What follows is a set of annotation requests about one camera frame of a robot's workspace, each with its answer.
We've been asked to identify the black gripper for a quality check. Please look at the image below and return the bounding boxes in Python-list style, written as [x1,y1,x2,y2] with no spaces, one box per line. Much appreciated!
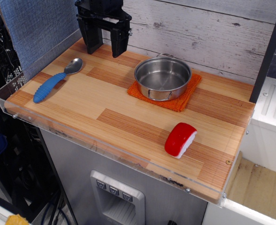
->
[75,0,132,58]

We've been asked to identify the silver metal pot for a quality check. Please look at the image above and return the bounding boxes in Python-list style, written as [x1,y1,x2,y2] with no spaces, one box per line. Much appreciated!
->
[134,54,192,102]

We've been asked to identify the blue fabric panel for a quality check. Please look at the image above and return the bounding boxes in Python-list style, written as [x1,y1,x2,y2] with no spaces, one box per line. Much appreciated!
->
[0,0,82,81]

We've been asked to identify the orange woven cloth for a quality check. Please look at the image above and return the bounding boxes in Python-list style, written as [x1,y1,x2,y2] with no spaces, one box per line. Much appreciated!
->
[127,74,202,112]

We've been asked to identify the clear acrylic table guard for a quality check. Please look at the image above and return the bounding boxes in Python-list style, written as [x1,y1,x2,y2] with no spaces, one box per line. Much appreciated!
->
[0,80,254,205]

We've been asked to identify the red white toy sushi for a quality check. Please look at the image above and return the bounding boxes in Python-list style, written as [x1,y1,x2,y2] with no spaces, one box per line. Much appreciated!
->
[164,122,197,159]

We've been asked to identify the silver toy fridge cabinet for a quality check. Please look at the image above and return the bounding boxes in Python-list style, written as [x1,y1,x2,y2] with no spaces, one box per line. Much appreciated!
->
[41,130,207,225]

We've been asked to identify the white toy sink unit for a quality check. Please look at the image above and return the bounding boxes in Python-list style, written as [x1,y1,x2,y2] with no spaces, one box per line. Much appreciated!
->
[203,77,276,225]

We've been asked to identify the blue handled metal spoon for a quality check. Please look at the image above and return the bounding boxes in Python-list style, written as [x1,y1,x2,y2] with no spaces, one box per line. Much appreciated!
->
[33,58,83,103]

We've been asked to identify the black vertical post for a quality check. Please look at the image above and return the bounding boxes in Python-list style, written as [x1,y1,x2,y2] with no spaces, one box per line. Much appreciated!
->
[249,23,276,103]

